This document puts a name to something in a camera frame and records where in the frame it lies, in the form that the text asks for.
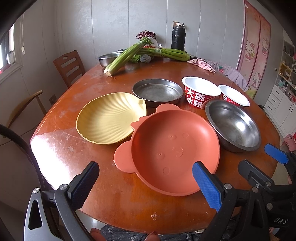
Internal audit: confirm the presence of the deep steel bowl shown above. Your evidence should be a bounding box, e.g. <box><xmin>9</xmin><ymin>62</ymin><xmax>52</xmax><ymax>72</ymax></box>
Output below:
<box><xmin>205</xmin><ymin>100</ymin><xmax>261</xmax><ymax>153</ymax></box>

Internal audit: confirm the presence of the orange bear-shaped plate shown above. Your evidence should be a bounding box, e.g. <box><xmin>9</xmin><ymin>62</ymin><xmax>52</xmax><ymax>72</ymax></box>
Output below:
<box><xmin>114</xmin><ymin>104</ymin><xmax>220</xmax><ymax>196</ymax></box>

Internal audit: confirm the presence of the yellow shell-shaped plate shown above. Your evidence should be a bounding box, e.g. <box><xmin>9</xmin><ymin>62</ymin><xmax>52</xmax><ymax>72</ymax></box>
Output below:
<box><xmin>76</xmin><ymin>92</ymin><xmax>147</xmax><ymax>145</ymax></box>

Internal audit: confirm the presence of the small red paper noodle bowl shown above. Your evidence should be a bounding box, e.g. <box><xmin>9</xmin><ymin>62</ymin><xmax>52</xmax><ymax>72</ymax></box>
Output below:
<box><xmin>218</xmin><ymin>84</ymin><xmax>250</xmax><ymax>108</ymax></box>

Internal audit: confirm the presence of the large red paper noodle bowl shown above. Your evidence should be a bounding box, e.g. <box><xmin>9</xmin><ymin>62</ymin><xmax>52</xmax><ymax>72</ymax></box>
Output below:
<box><xmin>182</xmin><ymin>76</ymin><xmax>221</xmax><ymax>109</ymax></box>

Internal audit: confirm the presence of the shallow steel round pan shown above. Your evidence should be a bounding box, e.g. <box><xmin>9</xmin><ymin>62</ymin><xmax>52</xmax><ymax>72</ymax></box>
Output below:
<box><xmin>132</xmin><ymin>78</ymin><xmax>184</xmax><ymax>108</ymax></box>

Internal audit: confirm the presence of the operator hand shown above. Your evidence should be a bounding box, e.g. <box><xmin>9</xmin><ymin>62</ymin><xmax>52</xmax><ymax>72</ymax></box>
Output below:
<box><xmin>89</xmin><ymin>227</ymin><xmax>160</xmax><ymax>241</ymax></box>

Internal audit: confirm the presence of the pink child stool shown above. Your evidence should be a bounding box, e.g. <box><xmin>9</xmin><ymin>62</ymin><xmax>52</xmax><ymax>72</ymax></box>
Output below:
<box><xmin>284</xmin><ymin>134</ymin><xmax>296</xmax><ymax>152</ymax></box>

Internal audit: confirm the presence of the white shelf cabinet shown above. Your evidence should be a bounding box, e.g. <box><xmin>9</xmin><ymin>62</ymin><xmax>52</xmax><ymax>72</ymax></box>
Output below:
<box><xmin>263</xmin><ymin>41</ymin><xmax>295</xmax><ymax>138</ymax></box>

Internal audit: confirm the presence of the pink clothing on chair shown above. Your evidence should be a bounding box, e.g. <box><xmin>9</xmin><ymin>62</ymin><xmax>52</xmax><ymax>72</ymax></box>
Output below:
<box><xmin>207</xmin><ymin>60</ymin><xmax>248</xmax><ymax>92</ymax></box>

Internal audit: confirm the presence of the pink Hello Kitty cabinet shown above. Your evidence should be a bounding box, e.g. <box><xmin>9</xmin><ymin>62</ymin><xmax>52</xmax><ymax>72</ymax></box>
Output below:
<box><xmin>237</xmin><ymin>1</ymin><xmax>271</xmax><ymax>98</ymax></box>

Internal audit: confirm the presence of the pink crumpled cloth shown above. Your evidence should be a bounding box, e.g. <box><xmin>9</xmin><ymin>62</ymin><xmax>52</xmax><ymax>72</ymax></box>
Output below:
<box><xmin>187</xmin><ymin>58</ymin><xmax>216</xmax><ymax>73</ymax></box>

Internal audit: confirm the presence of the brown wooden slat chair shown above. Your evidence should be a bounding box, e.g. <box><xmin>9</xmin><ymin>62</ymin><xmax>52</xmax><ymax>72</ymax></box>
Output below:
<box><xmin>53</xmin><ymin>50</ymin><xmax>86</xmax><ymax>88</ymax></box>

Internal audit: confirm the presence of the steel bowl at table back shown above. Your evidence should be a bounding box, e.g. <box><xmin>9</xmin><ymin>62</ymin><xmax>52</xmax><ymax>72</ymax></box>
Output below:
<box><xmin>97</xmin><ymin>51</ymin><xmax>123</xmax><ymax>68</ymax></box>

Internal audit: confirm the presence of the thin green celery bunch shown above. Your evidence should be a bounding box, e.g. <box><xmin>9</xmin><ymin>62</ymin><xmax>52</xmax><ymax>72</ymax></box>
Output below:
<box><xmin>137</xmin><ymin>48</ymin><xmax>190</xmax><ymax>62</ymax></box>

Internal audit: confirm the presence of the thick celery bunch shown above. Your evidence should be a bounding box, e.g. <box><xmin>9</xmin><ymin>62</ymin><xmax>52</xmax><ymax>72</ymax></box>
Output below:
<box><xmin>104</xmin><ymin>37</ymin><xmax>152</xmax><ymax>77</ymax></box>

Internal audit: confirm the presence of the window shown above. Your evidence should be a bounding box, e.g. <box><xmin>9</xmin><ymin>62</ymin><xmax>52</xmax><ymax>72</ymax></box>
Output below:
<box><xmin>1</xmin><ymin>24</ymin><xmax>23</xmax><ymax>81</ymax></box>

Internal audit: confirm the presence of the black thermos bottle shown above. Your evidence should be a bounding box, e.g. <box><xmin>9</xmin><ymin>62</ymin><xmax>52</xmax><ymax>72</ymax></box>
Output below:
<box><xmin>171</xmin><ymin>22</ymin><xmax>186</xmax><ymax>51</ymax></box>

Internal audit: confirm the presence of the dried red flower bunch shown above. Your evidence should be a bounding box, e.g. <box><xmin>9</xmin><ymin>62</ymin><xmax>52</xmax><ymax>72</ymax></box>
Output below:
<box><xmin>136</xmin><ymin>30</ymin><xmax>157</xmax><ymax>39</ymax></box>

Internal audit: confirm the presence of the wall power socket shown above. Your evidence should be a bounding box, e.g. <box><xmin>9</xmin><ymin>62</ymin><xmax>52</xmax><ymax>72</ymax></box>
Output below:
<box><xmin>49</xmin><ymin>94</ymin><xmax>57</xmax><ymax>105</ymax></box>

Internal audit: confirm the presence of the black cable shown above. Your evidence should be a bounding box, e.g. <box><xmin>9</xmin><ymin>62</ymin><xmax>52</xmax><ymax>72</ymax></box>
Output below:
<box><xmin>0</xmin><ymin>124</ymin><xmax>50</xmax><ymax>193</ymax></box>

